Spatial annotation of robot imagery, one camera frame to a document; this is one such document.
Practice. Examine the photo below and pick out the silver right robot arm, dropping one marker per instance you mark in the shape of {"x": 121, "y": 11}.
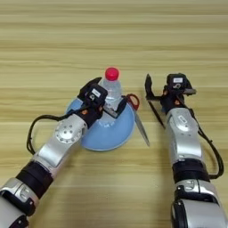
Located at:
{"x": 185, "y": 139}

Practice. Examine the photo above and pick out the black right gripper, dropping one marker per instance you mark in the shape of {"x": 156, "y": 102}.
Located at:
{"x": 173, "y": 99}

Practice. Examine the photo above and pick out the gripper small black box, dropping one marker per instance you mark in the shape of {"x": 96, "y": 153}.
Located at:
{"x": 177, "y": 80}
{"x": 96, "y": 95}

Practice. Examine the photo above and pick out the left gripper small black box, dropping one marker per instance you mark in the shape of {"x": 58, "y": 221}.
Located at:
{"x": 96, "y": 95}

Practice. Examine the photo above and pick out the light blue round plate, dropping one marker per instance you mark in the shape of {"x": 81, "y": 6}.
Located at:
{"x": 112, "y": 133}

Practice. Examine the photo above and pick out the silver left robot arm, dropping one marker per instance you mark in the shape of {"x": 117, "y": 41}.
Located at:
{"x": 56, "y": 145}

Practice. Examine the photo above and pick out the right gripper small black box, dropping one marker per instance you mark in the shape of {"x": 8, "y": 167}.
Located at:
{"x": 177, "y": 80}

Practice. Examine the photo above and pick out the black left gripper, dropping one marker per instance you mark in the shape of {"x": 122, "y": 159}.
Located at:
{"x": 92, "y": 117}

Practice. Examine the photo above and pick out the clear bottle with red cap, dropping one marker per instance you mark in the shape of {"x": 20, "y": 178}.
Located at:
{"x": 112, "y": 89}

